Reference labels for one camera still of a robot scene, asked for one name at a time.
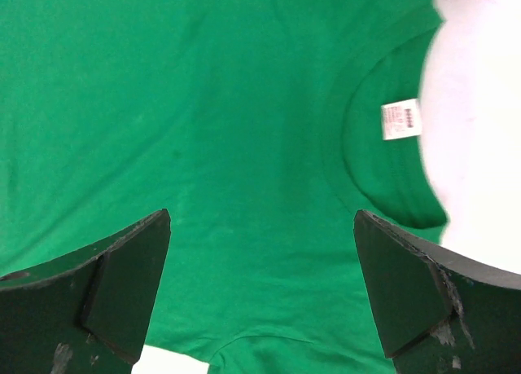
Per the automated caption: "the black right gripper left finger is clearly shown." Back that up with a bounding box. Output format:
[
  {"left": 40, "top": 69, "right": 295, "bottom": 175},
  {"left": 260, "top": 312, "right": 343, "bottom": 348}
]
[{"left": 1, "top": 209, "right": 170, "bottom": 374}]

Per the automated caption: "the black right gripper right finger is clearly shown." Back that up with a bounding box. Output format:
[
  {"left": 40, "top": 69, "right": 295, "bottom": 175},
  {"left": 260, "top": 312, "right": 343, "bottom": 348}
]
[{"left": 353, "top": 210, "right": 520, "bottom": 374}]

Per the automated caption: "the green t-shirt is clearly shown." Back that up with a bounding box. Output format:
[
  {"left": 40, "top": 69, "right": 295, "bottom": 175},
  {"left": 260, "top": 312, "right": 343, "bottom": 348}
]
[{"left": 1, "top": 0, "right": 446, "bottom": 373}]

